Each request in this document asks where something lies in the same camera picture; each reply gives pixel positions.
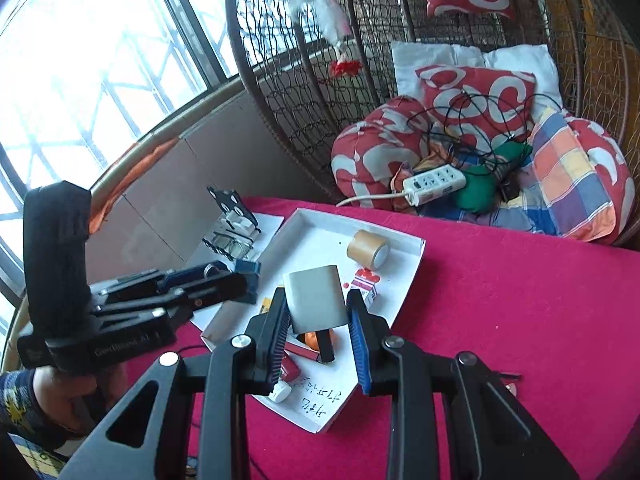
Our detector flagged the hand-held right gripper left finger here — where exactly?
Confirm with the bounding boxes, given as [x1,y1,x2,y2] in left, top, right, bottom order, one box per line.
[57,287,292,480]

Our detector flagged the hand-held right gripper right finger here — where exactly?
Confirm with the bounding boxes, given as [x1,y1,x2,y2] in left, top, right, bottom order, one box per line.
[346,288,583,480]

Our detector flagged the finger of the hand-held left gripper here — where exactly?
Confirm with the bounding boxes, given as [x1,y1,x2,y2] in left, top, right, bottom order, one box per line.
[162,261,228,288]
[170,259,262,332]

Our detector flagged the yellow black lighter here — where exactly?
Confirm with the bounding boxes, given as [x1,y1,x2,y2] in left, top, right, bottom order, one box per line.
[316,329,337,364]

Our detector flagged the red slim box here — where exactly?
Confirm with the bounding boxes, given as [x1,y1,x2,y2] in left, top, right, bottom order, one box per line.
[284,337,326,363]

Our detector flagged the small white red box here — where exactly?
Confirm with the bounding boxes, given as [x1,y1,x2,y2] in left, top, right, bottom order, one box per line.
[350,275,381,311]

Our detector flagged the red tube with white cap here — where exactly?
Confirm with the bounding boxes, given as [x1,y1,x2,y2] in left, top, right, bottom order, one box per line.
[267,350,302,403]

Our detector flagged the brown tape roll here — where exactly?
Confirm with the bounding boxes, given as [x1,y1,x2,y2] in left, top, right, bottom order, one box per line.
[346,230,391,269]

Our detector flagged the white cardboard tray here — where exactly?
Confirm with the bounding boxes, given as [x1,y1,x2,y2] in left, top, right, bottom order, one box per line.
[200,207,427,435]

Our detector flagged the person's left forearm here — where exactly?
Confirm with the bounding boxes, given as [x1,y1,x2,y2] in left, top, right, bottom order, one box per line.
[0,367,71,461]

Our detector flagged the person's left hand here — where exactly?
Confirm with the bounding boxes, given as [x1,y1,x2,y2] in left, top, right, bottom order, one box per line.
[32,360,128,433]

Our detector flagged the black white cat glasses holder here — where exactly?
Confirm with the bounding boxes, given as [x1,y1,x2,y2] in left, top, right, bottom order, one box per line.
[200,186,262,261]

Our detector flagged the white paper sheet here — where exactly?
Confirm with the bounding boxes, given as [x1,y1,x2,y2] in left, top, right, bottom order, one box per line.
[190,212,286,331]

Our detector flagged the red tablecloth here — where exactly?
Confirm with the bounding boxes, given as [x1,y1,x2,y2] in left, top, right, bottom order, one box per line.
[125,195,640,480]

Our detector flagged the small metal object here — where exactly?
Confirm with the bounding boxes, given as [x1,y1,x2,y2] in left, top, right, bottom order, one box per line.
[492,370,523,397]

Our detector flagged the white power strip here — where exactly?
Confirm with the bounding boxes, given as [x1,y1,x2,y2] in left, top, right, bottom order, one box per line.
[402,166,467,206]

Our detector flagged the wicker hanging chair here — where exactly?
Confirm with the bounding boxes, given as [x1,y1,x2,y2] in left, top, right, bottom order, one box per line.
[225,0,640,251]

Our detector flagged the large red white pillow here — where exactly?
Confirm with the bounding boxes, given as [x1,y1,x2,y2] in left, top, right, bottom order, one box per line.
[331,96,451,208]

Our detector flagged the blue checked cloth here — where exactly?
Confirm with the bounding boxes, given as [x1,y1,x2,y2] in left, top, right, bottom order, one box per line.
[417,195,561,236]

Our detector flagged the green cloth pouch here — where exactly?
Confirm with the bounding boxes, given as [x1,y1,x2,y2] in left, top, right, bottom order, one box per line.
[452,141,528,211]

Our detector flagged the window with metal grille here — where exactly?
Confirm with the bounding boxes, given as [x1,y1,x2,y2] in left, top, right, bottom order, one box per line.
[0,0,241,311]

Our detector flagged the plaid cushion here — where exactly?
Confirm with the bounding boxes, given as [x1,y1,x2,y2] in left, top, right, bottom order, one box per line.
[530,107,635,245]

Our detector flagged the square red white pillow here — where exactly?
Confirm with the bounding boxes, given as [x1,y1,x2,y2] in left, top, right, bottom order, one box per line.
[416,65,537,146]

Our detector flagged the white feather hanging ornament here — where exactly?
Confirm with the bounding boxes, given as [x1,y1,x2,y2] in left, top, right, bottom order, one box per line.
[287,0,366,78]

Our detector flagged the clear frame eyeglasses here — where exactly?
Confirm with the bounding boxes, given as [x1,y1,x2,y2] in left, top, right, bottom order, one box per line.
[202,230,256,261]

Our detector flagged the curved bamboo rail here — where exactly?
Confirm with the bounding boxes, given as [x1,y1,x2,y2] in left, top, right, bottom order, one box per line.
[0,76,248,361]

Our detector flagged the white power cord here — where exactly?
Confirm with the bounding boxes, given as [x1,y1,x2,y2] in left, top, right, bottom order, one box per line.
[336,187,408,208]

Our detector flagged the black cable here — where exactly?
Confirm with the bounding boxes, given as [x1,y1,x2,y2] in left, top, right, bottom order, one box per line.
[405,87,563,201]

